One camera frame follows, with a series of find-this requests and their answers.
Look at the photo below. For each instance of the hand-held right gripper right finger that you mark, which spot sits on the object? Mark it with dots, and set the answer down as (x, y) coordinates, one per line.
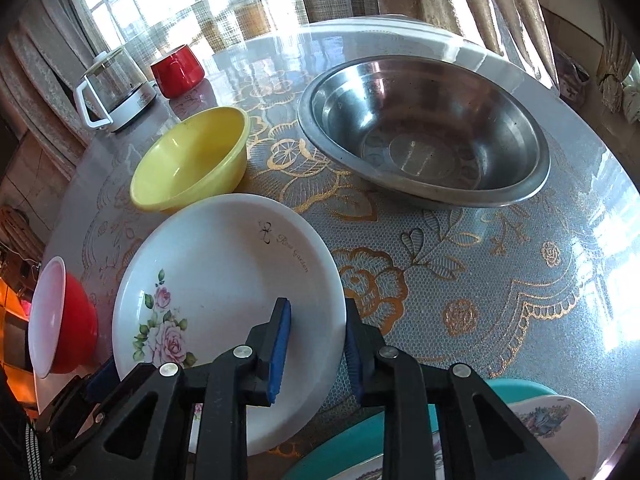
(355, 355)

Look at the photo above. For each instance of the teal plate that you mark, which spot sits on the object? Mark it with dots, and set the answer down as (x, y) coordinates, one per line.
(345, 445)

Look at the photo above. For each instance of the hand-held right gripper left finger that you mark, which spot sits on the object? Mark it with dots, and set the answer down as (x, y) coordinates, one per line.
(280, 345)

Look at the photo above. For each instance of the glass electric kettle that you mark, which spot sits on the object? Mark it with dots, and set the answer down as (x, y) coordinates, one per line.
(117, 90)

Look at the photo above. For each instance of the red plastic bowl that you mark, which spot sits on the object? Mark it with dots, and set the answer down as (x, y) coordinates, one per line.
(70, 320)

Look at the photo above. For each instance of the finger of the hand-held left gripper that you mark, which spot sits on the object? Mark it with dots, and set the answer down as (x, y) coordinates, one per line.
(100, 379)

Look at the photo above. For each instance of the white purple-flower plate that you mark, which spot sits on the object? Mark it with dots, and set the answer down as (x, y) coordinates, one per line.
(560, 422)

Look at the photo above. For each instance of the red mug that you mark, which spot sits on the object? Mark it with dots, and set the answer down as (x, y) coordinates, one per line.
(177, 72)

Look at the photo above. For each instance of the stainless steel basin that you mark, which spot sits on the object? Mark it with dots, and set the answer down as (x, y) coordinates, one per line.
(425, 130)

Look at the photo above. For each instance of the white rose-print plate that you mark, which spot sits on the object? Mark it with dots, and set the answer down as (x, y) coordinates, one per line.
(220, 280)

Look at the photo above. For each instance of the yellow plastic bowl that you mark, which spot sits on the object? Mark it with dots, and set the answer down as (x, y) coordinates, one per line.
(190, 155)

